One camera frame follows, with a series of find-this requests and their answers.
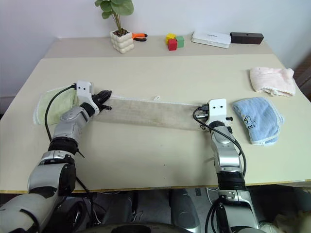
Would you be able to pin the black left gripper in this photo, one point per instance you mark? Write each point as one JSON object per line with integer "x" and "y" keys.
{"x": 97, "y": 100}

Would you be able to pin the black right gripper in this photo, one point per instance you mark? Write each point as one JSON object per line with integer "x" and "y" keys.
{"x": 229, "y": 118}

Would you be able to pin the beige towel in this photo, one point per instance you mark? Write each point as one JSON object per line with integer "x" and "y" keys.
{"x": 150, "y": 112}

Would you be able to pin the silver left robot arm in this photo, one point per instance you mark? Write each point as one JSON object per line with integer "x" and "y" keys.
{"x": 65, "y": 123}

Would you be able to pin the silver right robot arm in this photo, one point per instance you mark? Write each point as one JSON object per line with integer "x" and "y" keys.
{"x": 226, "y": 155}

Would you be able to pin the blue towel with duck print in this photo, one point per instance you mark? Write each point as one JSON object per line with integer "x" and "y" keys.
{"x": 260, "y": 121}

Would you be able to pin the light green towel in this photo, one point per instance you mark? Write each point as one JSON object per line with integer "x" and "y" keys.
{"x": 57, "y": 106}

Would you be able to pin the pink towel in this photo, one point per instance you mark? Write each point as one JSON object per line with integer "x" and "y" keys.
{"x": 272, "y": 81}

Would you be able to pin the green plant in white pot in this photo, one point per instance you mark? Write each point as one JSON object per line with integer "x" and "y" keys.
{"x": 122, "y": 42}

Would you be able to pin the flat white box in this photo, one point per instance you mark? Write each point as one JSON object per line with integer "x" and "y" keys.
{"x": 210, "y": 38}

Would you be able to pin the dark brown box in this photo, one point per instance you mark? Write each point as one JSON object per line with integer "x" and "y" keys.
{"x": 246, "y": 38}

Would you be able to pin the red cube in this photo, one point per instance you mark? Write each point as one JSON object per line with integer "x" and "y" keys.
{"x": 172, "y": 44}

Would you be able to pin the dark brown furniture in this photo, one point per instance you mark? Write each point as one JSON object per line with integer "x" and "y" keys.
{"x": 305, "y": 70}

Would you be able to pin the yellow cube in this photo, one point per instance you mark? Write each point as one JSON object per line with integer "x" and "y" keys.
{"x": 170, "y": 36}

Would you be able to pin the green cube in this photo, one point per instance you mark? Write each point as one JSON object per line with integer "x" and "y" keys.
{"x": 180, "y": 41}

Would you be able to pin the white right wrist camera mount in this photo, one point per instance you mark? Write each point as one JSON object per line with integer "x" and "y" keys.
{"x": 218, "y": 112}

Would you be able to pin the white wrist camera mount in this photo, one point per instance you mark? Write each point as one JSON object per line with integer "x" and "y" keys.
{"x": 83, "y": 94}
{"x": 218, "y": 112}

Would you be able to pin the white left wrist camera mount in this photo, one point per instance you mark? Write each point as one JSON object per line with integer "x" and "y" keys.
{"x": 83, "y": 94}

